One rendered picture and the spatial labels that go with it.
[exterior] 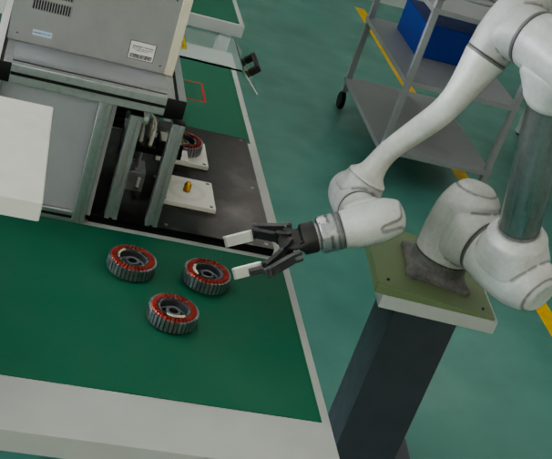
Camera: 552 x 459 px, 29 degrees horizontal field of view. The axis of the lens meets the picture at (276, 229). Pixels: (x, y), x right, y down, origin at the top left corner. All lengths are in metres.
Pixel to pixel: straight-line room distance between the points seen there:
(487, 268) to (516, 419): 1.35
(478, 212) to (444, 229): 0.10
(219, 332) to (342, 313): 1.75
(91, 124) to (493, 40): 0.92
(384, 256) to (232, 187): 0.46
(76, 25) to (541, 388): 2.39
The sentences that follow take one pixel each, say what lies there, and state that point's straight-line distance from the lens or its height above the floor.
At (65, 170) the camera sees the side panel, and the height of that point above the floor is 0.87.
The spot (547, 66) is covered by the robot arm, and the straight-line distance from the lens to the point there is 2.29.
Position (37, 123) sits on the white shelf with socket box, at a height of 1.20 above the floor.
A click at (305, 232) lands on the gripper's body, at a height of 0.93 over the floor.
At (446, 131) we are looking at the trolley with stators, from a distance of 5.68.
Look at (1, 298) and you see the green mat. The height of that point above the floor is 0.75.
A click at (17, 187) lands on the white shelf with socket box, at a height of 1.21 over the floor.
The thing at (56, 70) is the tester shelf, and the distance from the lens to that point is 2.43.
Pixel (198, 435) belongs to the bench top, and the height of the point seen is 0.75.
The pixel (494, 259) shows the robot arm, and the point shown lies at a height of 0.96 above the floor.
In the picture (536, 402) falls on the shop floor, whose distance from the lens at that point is 4.07.
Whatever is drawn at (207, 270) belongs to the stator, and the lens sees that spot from 2.48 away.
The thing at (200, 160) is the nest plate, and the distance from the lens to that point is 2.98.
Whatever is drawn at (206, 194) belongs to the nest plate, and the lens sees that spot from 2.81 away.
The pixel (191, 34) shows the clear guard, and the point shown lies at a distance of 3.05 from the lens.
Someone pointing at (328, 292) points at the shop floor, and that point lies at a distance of 4.15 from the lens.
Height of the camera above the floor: 2.04
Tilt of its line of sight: 27 degrees down
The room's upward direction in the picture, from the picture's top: 19 degrees clockwise
